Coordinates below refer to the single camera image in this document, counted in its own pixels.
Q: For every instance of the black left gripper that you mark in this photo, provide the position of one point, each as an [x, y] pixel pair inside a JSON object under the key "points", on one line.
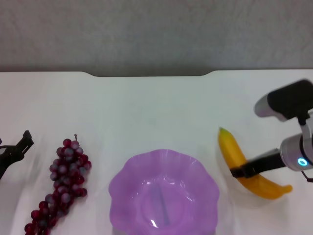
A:
{"points": [[6, 159]]}

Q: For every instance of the dark red grape bunch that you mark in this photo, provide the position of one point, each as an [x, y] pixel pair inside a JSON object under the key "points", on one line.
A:
{"points": [[66, 171]]}

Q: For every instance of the yellow banana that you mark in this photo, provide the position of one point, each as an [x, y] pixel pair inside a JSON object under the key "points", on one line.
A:
{"points": [[230, 149]]}

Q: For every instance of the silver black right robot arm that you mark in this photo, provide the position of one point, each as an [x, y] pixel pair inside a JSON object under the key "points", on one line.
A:
{"points": [[293, 151]]}

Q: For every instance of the purple wavy plastic plate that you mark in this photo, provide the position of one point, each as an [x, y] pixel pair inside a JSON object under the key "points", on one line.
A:
{"points": [[163, 191]]}

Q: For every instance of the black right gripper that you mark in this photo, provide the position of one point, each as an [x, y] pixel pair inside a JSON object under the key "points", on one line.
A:
{"points": [[269, 159]]}

